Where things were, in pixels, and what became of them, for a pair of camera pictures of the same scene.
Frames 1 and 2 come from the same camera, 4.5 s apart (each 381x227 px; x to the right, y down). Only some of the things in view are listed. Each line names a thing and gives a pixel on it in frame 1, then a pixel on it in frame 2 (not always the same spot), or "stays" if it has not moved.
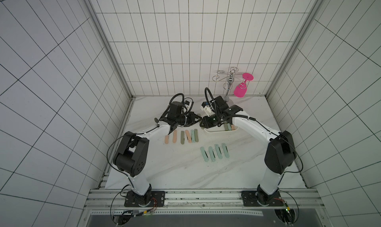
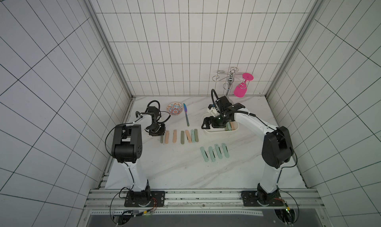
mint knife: (204, 154) stays
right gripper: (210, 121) stays
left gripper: (192, 116) -> (160, 133)
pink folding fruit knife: (188, 136) stays
